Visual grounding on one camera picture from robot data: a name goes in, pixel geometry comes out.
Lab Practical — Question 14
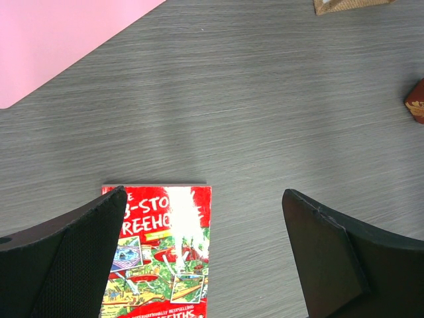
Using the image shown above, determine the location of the red cube power adapter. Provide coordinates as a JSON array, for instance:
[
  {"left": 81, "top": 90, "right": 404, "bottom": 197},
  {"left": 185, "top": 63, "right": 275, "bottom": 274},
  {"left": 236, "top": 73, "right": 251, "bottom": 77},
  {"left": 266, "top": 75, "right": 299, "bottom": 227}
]
[{"left": 404, "top": 78, "right": 424, "bottom": 124}]

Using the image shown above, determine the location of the burlap canvas tote bag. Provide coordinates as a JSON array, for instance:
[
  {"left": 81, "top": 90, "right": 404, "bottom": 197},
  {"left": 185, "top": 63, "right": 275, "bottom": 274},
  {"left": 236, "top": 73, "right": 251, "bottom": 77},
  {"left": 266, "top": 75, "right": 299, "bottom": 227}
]
[{"left": 313, "top": 0, "right": 395, "bottom": 16}]

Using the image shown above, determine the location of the red comic paperback book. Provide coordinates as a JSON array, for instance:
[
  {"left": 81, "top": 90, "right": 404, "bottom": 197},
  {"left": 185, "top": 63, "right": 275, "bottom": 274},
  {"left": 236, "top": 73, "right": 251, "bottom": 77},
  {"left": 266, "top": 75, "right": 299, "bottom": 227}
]
[{"left": 99, "top": 184, "right": 212, "bottom": 318}]

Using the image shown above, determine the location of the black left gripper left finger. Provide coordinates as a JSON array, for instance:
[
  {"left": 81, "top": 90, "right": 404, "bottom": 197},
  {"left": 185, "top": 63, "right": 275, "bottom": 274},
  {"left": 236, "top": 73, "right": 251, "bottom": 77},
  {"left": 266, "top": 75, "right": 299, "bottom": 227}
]
[{"left": 1, "top": 186, "right": 127, "bottom": 317}]

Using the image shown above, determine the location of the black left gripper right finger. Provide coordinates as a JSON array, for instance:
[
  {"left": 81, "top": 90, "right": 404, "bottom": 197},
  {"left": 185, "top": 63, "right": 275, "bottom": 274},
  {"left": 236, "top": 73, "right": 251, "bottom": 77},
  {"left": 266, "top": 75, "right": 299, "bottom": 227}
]
[{"left": 282, "top": 189, "right": 423, "bottom": 317}]

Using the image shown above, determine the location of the pink clipboard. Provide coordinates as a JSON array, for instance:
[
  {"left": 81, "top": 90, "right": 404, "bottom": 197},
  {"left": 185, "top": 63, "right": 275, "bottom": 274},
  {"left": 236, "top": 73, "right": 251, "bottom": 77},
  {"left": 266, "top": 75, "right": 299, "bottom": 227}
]
[{"left": 1, "top": 1, "right": 161, "bottom": 109}]

